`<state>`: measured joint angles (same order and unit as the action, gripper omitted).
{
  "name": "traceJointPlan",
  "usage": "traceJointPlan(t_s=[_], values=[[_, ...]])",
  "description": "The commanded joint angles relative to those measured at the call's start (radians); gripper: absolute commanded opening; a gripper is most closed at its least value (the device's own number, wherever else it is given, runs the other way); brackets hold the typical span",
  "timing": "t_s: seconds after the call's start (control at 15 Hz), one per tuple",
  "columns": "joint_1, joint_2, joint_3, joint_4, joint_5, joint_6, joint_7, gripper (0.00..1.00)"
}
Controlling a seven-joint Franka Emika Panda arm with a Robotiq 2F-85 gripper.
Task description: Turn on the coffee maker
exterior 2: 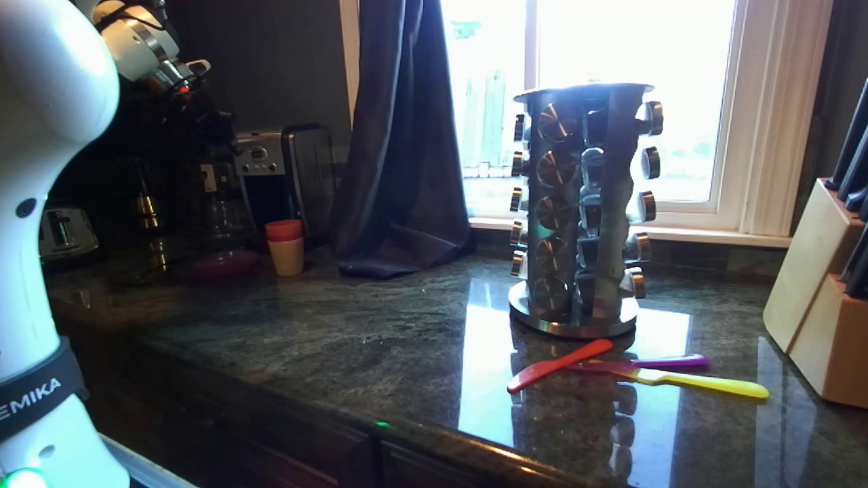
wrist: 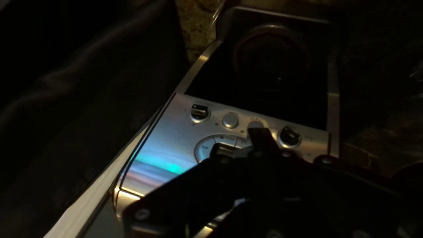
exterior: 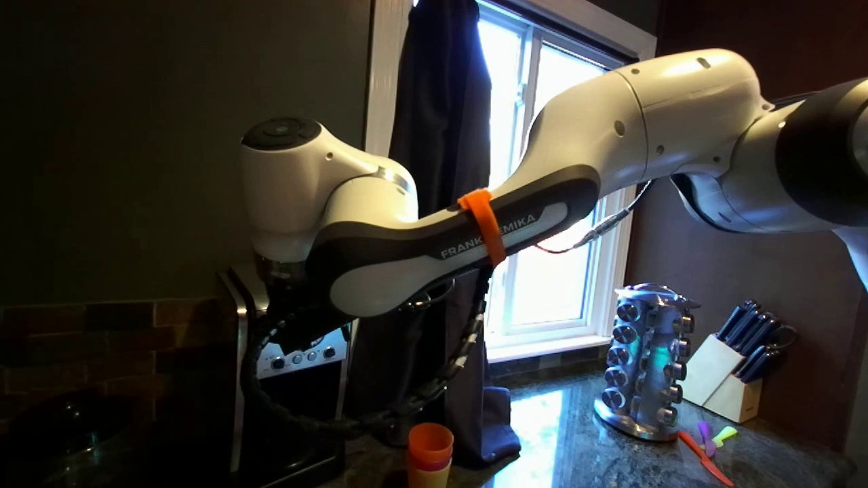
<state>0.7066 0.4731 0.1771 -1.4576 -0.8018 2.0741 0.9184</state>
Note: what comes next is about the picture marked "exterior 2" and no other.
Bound wooden knife block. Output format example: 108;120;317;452
759;175;868;411

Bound silver drip coffee maker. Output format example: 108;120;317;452
232;120;340;248

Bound black knife handle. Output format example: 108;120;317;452
829;77;868;193
839;218;868;304
839;124;868;217

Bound glass coffee carafe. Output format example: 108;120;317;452
188;148;264;265

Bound dark blue curtain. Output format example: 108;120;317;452
328;0;480;279

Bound purple handled knife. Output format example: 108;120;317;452
621;351;713;373

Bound dark glass bottle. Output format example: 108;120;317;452
134;160;176;275

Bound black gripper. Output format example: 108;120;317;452
159;80;239;155

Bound yellow handled knife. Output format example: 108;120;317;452
570;361;774;403

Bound purple plastic bowl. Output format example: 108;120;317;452
174;246;267;285

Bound orange stacked plastic cups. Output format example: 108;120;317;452
264;217;311;281

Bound white window frame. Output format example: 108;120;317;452
336;0;837;251

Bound red plastic knife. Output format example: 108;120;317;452
506;336;620;395

